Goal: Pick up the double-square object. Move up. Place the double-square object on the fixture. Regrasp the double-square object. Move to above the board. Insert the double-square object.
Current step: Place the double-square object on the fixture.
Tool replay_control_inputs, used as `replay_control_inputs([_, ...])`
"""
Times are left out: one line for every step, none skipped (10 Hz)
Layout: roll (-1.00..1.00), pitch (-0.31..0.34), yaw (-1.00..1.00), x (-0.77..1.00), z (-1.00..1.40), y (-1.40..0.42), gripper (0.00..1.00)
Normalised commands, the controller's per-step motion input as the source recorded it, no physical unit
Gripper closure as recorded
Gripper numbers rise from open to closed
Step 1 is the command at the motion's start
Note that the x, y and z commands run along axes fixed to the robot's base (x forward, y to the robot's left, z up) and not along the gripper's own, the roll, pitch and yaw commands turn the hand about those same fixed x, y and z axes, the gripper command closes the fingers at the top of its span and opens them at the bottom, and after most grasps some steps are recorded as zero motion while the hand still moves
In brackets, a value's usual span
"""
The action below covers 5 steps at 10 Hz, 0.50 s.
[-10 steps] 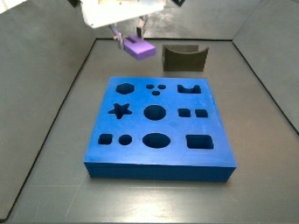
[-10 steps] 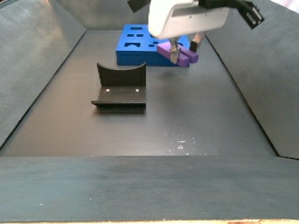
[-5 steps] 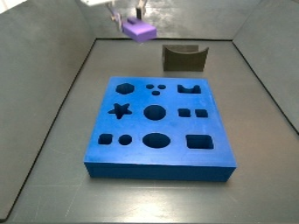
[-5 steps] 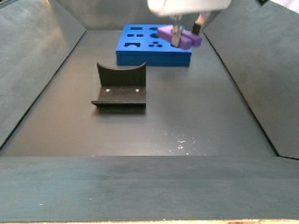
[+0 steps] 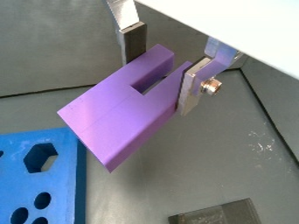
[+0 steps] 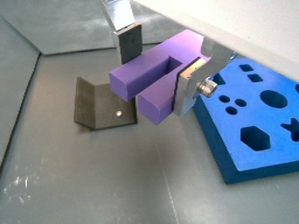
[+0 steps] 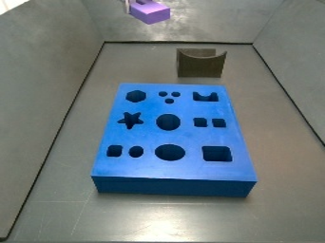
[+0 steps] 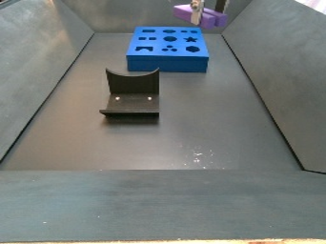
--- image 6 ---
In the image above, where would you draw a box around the blue shape-sorting board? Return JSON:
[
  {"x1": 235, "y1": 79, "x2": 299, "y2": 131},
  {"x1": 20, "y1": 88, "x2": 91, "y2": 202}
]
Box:
[{"x1": 194, "y1": 58, "x2": 299, "y2": 184}]

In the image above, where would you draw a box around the black angled stand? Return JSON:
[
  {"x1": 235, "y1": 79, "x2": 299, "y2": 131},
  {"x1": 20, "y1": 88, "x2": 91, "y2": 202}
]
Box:
[{"x1": 74, "y1": 77, "x2": 138, "y2": 130}]

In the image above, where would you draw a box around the purple double-square block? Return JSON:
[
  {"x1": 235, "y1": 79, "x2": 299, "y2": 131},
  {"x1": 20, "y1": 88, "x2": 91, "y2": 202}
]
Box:
[{"x1": 110, "y1": 30, "x2": 207, "y2": 124}]

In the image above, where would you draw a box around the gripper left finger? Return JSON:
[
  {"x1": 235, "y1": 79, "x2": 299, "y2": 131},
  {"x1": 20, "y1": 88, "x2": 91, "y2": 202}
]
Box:
[{"x1": 102, "y1": 0, "x2": 143, "y2": 64}]

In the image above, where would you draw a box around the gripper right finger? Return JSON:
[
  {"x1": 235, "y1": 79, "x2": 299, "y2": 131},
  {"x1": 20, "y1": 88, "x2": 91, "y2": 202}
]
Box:
[{"x1": 172, "y1": 38, "x2": 236, "y2": 116}]

